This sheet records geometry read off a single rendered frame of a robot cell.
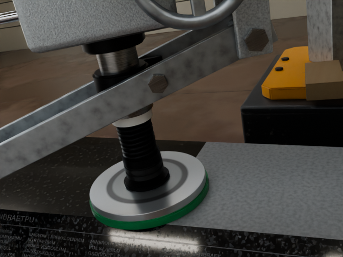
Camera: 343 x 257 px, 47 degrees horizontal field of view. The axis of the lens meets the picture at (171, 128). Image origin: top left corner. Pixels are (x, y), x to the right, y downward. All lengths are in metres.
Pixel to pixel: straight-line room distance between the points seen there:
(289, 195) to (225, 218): 0.11
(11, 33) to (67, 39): 8.81
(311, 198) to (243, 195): 0.11
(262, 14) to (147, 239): 0.38
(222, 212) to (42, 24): 0.38
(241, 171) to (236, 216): 0.14
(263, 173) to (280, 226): 0.15
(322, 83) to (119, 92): 0.67
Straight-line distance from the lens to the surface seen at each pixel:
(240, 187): 0.70
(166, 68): 0.58
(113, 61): 0.61
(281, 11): 6.77
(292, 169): 0.74
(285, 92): 1.27
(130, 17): 0.52
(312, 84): 1.13
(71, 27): 0.53
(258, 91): 1.38
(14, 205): 0.84
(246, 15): 0.56
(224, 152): 0.82
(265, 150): 0.81
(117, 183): 0.73
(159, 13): 0.46
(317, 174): 0.72
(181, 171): 0.72
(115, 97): 0.59
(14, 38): 9.33
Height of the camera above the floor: 1.21
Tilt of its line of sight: 23 degrees down
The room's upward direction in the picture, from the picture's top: 11 degrees counter-clockwise
